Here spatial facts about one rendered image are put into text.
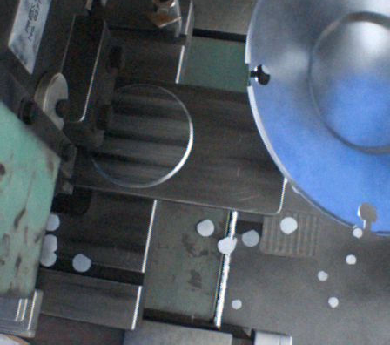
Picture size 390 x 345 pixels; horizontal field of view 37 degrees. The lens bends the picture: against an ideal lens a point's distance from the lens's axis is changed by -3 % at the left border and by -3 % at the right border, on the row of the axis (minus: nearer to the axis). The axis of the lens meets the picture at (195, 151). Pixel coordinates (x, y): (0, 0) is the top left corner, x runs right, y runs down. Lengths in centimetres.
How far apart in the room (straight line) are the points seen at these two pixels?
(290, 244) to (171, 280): 54
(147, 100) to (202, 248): 22
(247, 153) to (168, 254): 20
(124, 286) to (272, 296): 74
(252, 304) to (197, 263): 66
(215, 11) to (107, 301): 44
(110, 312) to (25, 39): 41
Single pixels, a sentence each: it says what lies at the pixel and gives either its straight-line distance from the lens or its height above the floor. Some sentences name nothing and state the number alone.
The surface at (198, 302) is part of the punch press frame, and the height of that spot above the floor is 64.
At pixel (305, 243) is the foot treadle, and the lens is 130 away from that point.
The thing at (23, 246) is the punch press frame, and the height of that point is 110.
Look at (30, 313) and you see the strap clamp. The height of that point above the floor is 73.
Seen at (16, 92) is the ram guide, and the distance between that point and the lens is 35.
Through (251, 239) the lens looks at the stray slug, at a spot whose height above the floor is 65.
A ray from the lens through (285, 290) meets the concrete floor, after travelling 146.
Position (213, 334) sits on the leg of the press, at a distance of 81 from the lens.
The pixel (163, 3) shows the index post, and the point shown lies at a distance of 75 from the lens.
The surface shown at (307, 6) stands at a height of 93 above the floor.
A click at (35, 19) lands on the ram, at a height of 106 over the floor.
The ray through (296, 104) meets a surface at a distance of 62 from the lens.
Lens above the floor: 145
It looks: 75 degrees down
